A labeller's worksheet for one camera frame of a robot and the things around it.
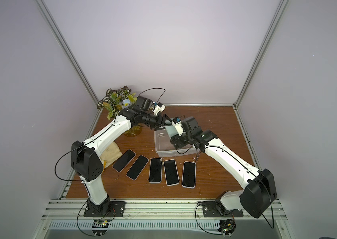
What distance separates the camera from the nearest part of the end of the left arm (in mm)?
710

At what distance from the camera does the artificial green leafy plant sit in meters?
0.89

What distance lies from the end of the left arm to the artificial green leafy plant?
23 cm
